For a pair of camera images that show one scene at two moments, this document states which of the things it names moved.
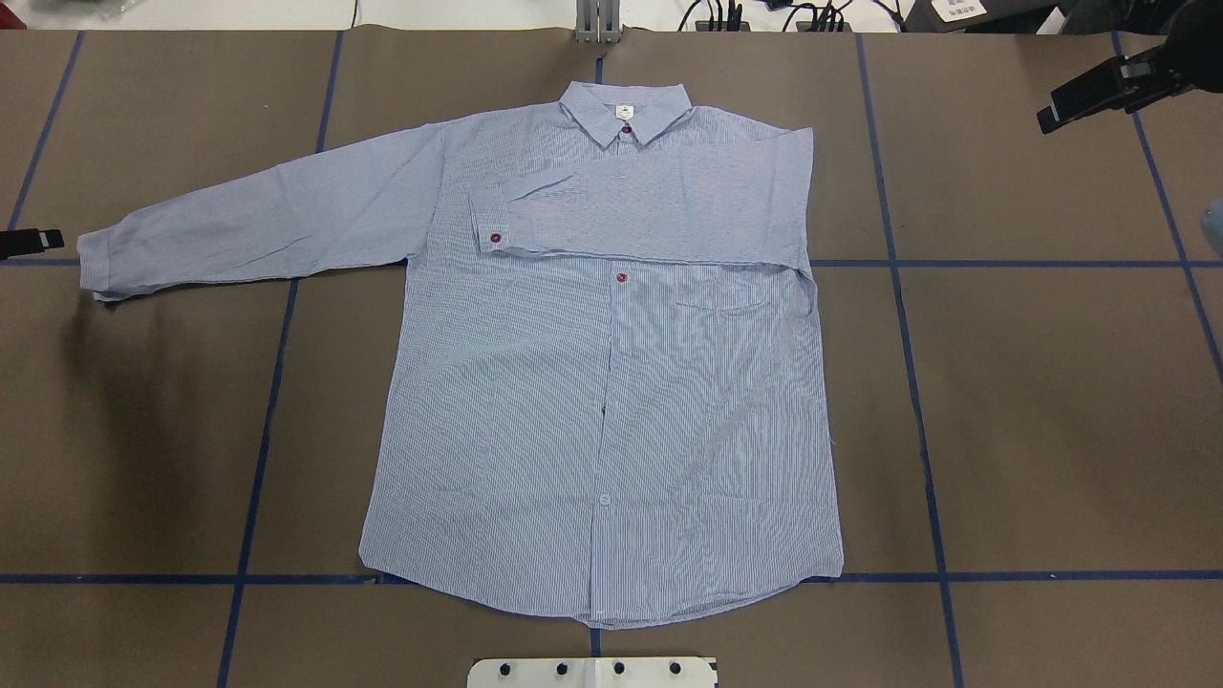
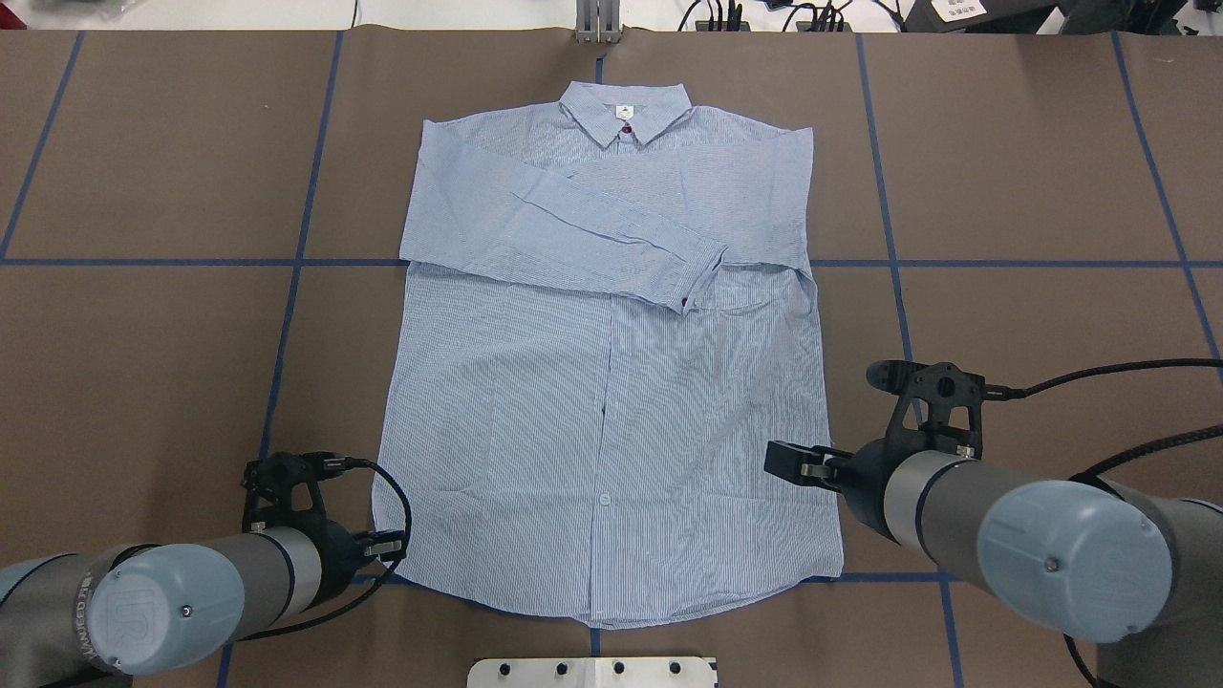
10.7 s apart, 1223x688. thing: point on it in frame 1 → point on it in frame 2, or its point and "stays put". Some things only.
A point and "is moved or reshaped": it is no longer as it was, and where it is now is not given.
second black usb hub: (823, 27) stays put
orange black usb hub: (722, 26) stays put
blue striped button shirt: (607, 398) is moved or reshaped
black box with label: (977, 16) stays put
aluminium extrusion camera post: (598, 21) stays put
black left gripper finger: (17, 242) → (385, 546)
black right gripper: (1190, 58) → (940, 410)
